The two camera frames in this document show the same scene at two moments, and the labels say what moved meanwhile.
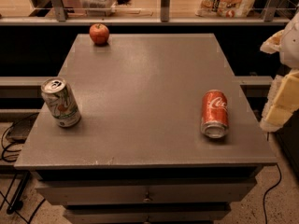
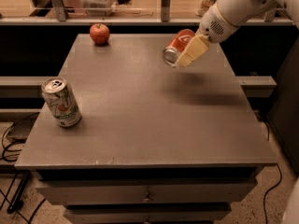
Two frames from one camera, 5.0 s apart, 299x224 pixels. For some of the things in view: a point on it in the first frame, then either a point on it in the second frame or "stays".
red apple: (99, 34) stays
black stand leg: (16, 204) stays
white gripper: (290, 46) to (212, 24)
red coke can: (215, 114) to (177, 45)
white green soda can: (58, 96) stays
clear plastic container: (99, 1) stays
